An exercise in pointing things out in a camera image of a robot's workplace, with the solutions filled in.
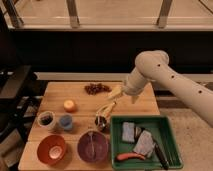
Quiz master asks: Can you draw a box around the dark metal cup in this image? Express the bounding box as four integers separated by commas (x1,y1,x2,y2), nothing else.
95,116,107,131

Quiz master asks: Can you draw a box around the wooden table board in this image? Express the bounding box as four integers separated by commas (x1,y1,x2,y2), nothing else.
18,82,160,171

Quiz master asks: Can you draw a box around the yellow banana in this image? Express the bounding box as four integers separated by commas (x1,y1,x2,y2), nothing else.
96,101,116,118

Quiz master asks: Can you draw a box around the blue cup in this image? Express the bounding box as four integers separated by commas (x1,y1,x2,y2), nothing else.
59,115,73,131

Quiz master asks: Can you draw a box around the orange fruit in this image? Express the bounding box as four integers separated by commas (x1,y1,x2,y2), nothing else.
63,100,77,113

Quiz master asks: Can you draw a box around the bunch of dark grapes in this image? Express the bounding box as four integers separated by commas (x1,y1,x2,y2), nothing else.
84,83,111,95

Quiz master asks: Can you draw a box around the black knife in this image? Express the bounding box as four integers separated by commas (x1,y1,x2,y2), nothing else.
154,139,169,170

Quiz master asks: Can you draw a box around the orange bowl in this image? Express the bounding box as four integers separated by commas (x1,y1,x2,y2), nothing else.
37,135,67,165

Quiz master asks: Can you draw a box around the grey sponge left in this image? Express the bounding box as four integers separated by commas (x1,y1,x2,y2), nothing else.
122,122,135,143

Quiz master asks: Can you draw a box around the dark side chair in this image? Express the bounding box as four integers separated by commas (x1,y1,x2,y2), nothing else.
0,65,38,143

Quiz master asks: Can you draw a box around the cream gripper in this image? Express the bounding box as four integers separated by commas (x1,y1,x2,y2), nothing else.
108,80,144,104

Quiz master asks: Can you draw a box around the grey cloth right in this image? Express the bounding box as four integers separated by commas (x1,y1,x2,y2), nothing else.
133,130,155,157

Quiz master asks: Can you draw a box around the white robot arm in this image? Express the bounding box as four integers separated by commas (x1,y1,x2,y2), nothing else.
108,50,213,127

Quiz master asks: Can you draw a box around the white cup dark inside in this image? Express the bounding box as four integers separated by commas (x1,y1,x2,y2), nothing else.
37,111,56,131

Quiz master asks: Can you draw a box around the green plastic tray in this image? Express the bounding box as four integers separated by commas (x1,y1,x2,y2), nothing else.
110,115,183,171

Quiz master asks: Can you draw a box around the red carrot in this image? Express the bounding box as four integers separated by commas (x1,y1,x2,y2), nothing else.
115,152,146,161

